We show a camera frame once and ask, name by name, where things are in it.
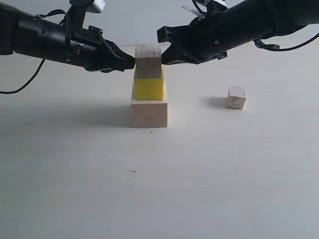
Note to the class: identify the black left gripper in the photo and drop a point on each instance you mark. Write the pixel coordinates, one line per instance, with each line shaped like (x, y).
(89, 50)

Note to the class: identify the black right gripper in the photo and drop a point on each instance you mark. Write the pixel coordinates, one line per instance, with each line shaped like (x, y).
(200, 41)

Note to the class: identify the medium wooden cube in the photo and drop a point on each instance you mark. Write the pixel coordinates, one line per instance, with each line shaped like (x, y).
(148, 61)

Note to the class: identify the yellow foam cube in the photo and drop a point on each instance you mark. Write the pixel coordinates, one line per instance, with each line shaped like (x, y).
(150, 89)

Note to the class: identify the large wooden cube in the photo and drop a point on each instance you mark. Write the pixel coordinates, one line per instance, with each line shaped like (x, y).
(149, 114)

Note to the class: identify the small wooden cube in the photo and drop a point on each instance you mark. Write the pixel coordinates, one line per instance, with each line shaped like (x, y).
(236, 98)

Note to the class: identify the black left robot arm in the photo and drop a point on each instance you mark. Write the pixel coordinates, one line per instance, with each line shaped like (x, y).
(59, 36)

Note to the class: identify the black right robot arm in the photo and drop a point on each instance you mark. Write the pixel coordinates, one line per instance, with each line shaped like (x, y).
(256, 20)

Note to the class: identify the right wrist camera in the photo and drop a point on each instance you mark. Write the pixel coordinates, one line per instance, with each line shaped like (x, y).
(210, 5)

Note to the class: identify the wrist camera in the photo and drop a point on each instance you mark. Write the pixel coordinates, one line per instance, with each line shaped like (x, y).
(93, 6)
(210, 5)

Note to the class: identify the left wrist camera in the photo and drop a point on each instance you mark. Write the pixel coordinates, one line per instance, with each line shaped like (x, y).
(93, 6)

